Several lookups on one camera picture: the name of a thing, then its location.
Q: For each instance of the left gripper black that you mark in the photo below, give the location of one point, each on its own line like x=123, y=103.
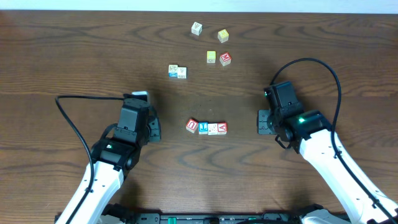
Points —
x=155, y=127

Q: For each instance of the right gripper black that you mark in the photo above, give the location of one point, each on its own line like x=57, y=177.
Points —
x=262, y=127

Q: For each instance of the red U block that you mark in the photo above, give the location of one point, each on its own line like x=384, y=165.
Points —
x=192, y=125

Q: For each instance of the red A block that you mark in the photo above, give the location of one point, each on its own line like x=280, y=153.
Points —
x=222, y=128

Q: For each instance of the blue J block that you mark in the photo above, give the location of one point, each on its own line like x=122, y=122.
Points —
x=203, y=128

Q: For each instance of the white block red dots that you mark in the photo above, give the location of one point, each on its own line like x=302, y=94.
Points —
x=212, y=129

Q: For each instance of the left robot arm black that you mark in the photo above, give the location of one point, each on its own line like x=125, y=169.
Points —
x=107, y=182

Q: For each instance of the white block blue picture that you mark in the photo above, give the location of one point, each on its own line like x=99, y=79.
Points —
x=173, y=70

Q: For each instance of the white block black text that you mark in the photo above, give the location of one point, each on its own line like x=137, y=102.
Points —
x=182, y=73

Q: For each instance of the red M block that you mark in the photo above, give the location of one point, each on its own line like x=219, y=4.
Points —
x=225, y=59

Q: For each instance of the yellow-green block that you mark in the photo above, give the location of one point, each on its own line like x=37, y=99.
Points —
x=210, y=56

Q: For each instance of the yellow block top right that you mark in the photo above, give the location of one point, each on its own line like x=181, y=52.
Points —
x=223, y=35

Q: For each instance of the white block top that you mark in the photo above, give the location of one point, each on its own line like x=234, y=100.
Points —
x=196, y=28

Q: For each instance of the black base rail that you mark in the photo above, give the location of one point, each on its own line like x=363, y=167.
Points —
x=312, y=214

